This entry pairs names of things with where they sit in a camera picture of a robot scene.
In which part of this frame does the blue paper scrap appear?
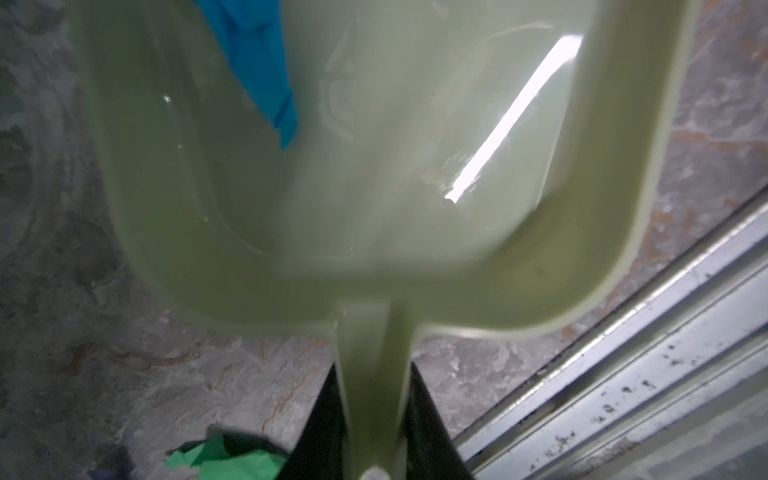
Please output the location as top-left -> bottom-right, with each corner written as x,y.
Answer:
198,0 -> 299,150

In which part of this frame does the green paper scrap front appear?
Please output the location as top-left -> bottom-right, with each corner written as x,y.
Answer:
165,435 -> 288,480

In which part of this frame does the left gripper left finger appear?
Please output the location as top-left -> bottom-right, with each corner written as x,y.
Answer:
290,366 -> 346,479

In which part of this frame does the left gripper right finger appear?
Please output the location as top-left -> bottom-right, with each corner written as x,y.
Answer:
405,363 -> 474,480

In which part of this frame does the pale green dustpan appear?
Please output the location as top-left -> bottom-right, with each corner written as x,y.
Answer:
66,1 -> 701,479

